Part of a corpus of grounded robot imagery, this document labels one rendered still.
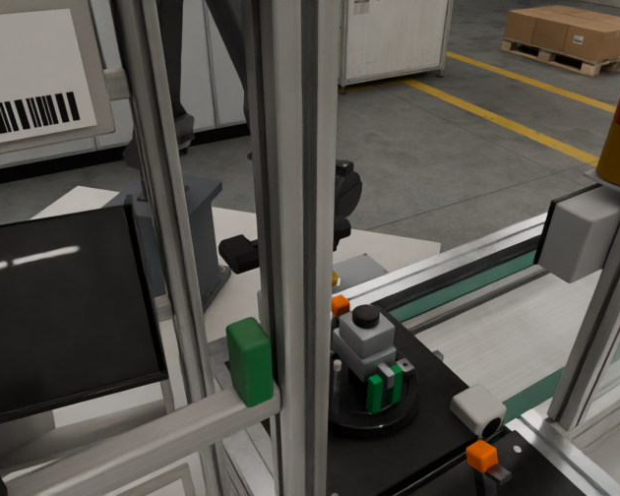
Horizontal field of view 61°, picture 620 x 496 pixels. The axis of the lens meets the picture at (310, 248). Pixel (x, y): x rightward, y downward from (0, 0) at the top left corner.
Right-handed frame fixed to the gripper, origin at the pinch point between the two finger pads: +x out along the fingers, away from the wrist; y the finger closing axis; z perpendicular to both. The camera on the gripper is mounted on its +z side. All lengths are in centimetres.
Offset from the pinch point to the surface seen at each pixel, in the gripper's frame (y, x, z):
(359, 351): -3.9, -4.8, 23.4
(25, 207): -36, 98, -250
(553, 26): 466, 65, -301
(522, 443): 9.3, 5.0, 36.3
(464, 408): 5.8, 3.0, 30.5
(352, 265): 13.0, 5.5, -1.8
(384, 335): -1.0, -6.2, 23.8
